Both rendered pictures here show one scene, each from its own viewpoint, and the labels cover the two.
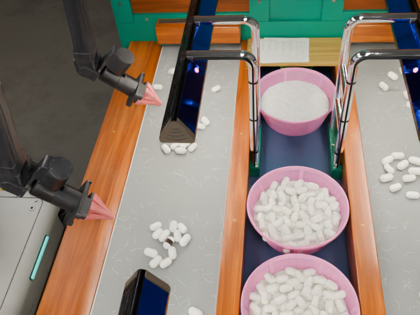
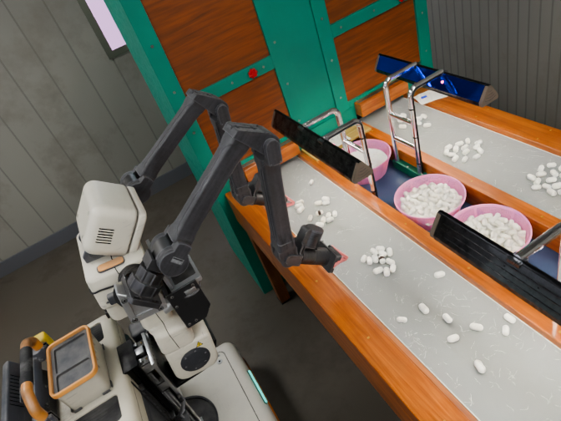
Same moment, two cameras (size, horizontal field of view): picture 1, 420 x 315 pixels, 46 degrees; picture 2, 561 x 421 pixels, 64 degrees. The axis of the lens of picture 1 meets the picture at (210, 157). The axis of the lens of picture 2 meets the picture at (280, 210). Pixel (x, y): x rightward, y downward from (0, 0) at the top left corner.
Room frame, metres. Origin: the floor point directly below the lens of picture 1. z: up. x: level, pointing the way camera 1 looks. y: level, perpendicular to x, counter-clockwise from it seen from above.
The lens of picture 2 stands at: (-0.19, 0.86, 1.95)
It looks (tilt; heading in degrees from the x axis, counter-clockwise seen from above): 37 degrees down; 334
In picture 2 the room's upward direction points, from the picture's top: 22 degrees counter-clockwise
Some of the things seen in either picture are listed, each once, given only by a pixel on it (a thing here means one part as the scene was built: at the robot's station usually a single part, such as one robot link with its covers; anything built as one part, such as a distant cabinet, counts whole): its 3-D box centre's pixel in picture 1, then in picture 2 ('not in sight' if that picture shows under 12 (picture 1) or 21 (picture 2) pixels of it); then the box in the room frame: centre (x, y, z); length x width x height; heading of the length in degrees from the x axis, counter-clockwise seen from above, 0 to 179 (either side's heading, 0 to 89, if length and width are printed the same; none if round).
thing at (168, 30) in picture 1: (198, 30); (270, 159); (1.51, -0.01, 0.83); 0.30 x 0.06 x 0.07; 79
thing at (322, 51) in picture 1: (294, 51); (336, 139); (1.39, -0.34, 0.77); 0.33 x 0.15 x 0.01; 79
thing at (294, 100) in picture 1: (294, 106); (364, 165); (1.18, -0.30, 0.71); 0.22 x 0.22 x 0.06
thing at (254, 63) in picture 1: (227, 99); (341, 167); (1.05, -0.07, 0.90); 0.20 x 0.19 x 0.45; 169
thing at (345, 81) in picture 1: (372, 100); (418, 122); (0.97, -0.46, 0.90); 0.20 x 0.19 x 0.45; 169
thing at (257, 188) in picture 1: (296, 214); (430, 204); (0.75, -0.21, 0.72); 0.27 x 0.27 x 0.10
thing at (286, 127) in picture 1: (294, 104); (363, 163); (1.18, -0.30, 0.72); 0.27 x 0.27 x 0.10
